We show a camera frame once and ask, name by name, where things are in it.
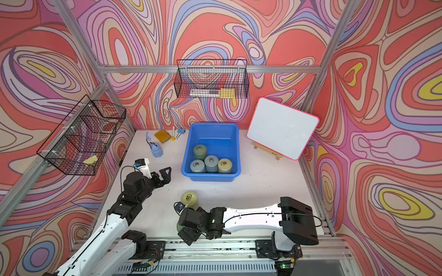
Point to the yellow leather wallet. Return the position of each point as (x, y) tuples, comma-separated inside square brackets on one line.
[(163, 136)]

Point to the black wire basket back wall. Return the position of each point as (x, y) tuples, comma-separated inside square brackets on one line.
[(211, 74)]

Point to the blue plastic basket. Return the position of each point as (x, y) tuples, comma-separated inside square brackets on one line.
[(220, 140)]

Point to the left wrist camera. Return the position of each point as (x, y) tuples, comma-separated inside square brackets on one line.
[(143, 166)]

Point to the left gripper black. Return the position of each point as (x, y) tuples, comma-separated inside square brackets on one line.
[(160, 183)]

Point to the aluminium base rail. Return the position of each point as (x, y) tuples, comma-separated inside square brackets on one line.
[(231, 255)]

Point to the yellow sponge in left basket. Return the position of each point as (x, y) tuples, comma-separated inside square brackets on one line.
[(92, 160)]

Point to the blue binder clip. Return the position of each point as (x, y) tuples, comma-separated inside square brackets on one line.
[(180, 132)]

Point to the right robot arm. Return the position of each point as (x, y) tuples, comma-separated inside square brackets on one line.
[(291, 222)]

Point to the black wire basket wall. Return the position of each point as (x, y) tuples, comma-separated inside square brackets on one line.
[(211, 74), (91, 126)]

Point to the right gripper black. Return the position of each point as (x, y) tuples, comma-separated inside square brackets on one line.
[(186, 233)]

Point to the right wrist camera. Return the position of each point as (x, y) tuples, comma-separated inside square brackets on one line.
[(179, 207)]

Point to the yellow item in back basket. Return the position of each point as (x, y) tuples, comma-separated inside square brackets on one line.
[(227, 93)]

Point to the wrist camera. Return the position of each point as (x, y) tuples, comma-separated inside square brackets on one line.
[(143, 166), (179, 207)]

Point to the wooden easel stand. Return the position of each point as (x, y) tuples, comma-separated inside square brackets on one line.
[(277, 155)]

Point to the white board pink frame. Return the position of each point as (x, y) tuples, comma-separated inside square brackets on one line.
[(281, 129)]

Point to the white tube in back basket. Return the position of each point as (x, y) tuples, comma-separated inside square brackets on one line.
[(205, 93)]

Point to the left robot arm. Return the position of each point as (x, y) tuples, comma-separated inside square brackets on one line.
[(103, 234)]

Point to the black wire basket left wall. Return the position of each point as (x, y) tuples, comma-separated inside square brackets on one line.
[(91, 126)]

